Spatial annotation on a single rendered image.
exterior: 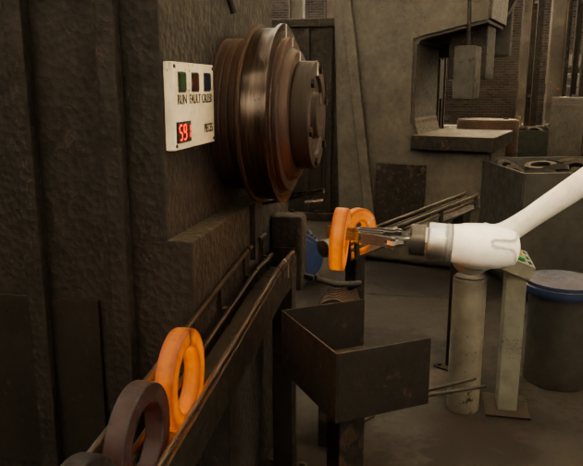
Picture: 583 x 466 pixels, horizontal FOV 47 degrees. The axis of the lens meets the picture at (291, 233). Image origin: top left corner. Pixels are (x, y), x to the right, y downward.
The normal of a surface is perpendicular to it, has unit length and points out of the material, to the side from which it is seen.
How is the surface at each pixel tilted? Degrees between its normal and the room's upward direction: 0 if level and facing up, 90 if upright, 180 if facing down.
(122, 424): 47
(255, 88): 71
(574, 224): 90
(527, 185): 90
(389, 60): 90
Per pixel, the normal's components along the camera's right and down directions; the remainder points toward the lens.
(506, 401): -0.21, 0.21
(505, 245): 0.05, -0.11
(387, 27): -0.43, 0.19
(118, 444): -0.17, -0.23
